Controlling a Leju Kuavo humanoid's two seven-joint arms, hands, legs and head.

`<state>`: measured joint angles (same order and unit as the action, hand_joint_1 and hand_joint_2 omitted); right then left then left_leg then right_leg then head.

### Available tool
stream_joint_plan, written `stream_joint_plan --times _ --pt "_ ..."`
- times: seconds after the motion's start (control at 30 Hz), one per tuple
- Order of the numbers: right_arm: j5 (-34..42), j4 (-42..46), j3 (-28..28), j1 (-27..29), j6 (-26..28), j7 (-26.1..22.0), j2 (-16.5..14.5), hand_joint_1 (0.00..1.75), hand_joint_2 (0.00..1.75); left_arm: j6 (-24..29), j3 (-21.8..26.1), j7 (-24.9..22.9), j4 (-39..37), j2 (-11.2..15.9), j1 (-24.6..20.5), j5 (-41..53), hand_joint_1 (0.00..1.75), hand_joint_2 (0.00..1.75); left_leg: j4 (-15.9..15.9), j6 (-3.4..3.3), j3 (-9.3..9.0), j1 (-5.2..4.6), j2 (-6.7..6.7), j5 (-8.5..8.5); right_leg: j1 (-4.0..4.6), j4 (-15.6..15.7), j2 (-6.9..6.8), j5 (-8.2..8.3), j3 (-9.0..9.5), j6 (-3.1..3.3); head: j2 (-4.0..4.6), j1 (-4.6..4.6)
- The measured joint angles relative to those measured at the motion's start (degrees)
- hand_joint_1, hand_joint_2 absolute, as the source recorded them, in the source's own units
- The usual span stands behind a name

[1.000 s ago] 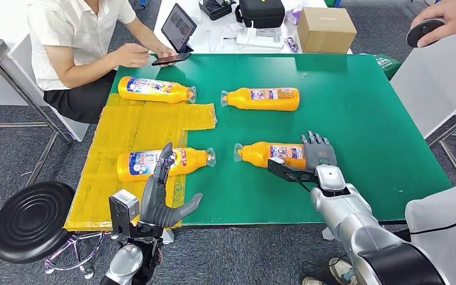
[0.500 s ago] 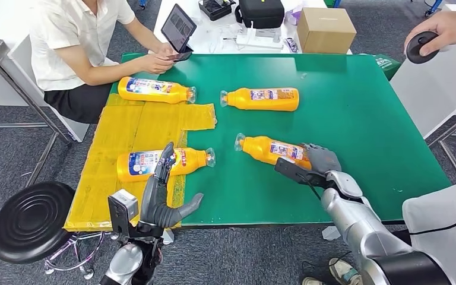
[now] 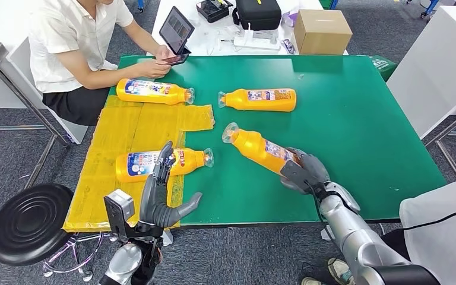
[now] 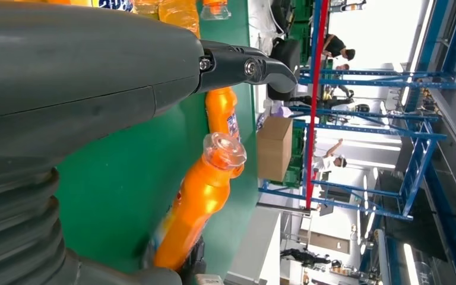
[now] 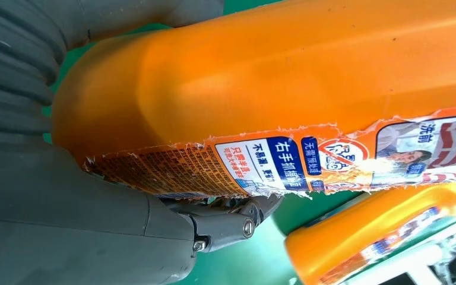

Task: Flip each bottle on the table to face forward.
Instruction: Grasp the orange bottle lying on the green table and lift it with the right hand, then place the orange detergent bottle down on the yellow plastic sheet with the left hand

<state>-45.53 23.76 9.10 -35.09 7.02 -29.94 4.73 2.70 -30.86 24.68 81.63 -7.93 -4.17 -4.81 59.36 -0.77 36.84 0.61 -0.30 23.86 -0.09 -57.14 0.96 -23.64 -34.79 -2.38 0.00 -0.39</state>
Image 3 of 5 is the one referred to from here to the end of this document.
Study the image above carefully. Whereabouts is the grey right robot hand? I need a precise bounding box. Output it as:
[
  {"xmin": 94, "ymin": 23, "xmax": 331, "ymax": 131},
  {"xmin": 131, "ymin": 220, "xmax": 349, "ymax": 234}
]
[{"xmin": 281, "ymin": 147, "xmax": 331, "ymax": 195}]

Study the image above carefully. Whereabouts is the person's left hand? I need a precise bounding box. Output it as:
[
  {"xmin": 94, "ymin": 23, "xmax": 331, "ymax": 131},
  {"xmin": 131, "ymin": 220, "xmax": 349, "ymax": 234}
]
[{"xmin": 155, "ymin": 44, "xmax": 174, "ymax": 61}]

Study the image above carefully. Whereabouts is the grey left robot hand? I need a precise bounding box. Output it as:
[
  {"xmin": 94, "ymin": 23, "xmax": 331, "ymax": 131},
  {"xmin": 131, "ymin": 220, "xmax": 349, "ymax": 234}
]
[{"xmin": 139, "ymin": 141, "xmax": 204, "ymax": 229}]

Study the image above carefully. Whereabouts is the person's right hand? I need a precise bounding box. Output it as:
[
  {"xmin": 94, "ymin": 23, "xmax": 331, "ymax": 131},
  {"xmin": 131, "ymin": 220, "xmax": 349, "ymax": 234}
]
[{"xmin": 137, "ymin": 59, "xmax": 173, "ymax": 80}]

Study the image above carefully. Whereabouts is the black smartphone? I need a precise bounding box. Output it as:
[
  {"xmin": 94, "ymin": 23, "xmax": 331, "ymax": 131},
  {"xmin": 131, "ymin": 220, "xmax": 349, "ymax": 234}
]
[{"xmin": 161, "ymin": 53, "xmax": 190, "ymax": 67}]

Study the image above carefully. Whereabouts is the orange detergent bottle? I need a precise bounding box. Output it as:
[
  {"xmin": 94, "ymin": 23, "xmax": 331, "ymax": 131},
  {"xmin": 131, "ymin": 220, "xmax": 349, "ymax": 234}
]
[
  {"xmin": 115, "ymin": 147, "xmax": 214, "ymax": 183},
  {"xmin": 116, "ymin": 78, "xmax": 195, "ymax": 106},
  {"xmin": 221, "ymin": 122, "xmax": 303, "ymax": 176},
  {"xmin": 217, "ymin": 88, "xmax": 297, "ymax": 113}
]

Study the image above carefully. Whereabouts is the black tablet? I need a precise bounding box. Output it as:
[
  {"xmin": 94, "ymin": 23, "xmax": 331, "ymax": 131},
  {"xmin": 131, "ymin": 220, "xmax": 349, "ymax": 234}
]
[{"xmin": 159, "ymin": 5, "xmax": 196, "ymax": 56}]

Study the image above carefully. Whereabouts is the white desk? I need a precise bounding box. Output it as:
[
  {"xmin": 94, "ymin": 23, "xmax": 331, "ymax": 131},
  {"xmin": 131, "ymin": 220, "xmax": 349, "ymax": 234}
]
[{"xmin": 146, "ymin": 0, "xmax": 349, "ymax": 56}]

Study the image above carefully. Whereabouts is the white side table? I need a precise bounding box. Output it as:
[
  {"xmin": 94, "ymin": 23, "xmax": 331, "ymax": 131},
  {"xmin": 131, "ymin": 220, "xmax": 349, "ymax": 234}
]
[{"xmin": 386, "ymin": 5, "xmax": 456, "ymax": 180}]

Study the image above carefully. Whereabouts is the yellow taped cardboard mat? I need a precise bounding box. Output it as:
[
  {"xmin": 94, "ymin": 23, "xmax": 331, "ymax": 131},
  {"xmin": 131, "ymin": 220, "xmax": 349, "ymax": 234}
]
[{"xmin": 62, "ymin": 94, "xmax": 216, "ymax": 233}]

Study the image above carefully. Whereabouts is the black plastic tray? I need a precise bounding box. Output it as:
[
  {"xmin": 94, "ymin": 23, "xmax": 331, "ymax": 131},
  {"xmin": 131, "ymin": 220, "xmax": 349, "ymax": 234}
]
[{"xmin": 195, "ymin": 0, "xmax": 235, "ymax": 24}]

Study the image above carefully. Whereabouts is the person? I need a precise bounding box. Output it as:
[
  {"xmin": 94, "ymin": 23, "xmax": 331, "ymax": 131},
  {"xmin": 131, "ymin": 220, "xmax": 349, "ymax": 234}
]
[
  {"xmin": 28, "ymin": 0, "xmax": 174, "ymax": 126},
  {"xmin": 300, "ymin": 173, "xmax": 456, "ymax": 285}
]

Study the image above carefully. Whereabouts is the white power strip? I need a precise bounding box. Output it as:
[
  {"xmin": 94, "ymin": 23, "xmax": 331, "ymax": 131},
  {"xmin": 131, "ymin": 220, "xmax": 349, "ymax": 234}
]
[{"xmin": 233, "ymin": 30, "xmax": 281, "ymax": 52}]

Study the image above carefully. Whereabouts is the green bag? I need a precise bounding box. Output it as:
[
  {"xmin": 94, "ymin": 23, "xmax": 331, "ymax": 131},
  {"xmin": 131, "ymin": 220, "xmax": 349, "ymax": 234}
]
[{"xmin": 369, "ymin": 55, "xmax": 398, "ymax": 82}]

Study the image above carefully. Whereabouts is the black zipped case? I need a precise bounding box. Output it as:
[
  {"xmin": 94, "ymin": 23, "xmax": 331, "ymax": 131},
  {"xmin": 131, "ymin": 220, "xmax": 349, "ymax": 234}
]
[{"xmin": 232, "ymin": 0, "xmax": 283, "ymax": 31}]

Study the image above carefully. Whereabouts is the black round stool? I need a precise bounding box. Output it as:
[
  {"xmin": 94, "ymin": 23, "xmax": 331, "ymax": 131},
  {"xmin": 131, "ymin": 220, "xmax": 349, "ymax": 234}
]
[{"xmin": 0, "ymin": 183, "xmax": 107, "ymax": 282}]

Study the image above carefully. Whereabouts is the purple packet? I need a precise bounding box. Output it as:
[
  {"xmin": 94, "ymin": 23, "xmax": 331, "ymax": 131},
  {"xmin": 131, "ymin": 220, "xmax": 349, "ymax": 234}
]
[{"xmin": 281, "ymin": 8, "xmax": 300, "ymax": 29}]

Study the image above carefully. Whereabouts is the brown cardboard box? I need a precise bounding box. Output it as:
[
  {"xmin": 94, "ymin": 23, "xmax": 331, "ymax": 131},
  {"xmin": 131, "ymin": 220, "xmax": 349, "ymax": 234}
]
[{"xmin": 293, "ymin": 9, "xmax": 353, "ymax": 56}]

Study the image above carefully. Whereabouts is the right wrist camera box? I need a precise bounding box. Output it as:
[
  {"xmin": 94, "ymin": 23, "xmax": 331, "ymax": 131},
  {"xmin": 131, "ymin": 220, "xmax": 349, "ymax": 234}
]
[{"xmin": 280, "ymin": 159, "xmax": 325, "ymax": 198}]

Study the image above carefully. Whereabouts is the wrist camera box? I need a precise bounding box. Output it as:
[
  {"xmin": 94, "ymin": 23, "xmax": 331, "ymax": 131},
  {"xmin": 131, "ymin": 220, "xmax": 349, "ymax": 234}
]
[
  {"xmin": 280, "ymin": 159, "xmax": 325, "ymax": 198},
  {"xmin": 103, "ymin": 189, "xmax": 135, "ymax": 237}
]

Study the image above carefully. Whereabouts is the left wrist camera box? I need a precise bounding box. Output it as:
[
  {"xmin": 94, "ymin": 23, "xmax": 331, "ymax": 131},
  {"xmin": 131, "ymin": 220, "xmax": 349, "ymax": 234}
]
[{"xmin": 103, "ymin": 189, "xmax": 135, "ymax": 237}]

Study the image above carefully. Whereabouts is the blue wheeled frame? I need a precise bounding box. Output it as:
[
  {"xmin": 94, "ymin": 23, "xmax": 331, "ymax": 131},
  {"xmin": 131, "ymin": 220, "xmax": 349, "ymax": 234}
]
[{"xmin": 420, "ymin": 0, "xmax": 441, "ymax": 19}]

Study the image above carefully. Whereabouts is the black cable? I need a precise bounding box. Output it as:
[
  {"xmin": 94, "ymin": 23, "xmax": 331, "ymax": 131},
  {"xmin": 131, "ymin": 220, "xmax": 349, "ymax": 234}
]
[{"xmin": 401, "ymin": 201, "xmax": 456, "ymax": 233}]

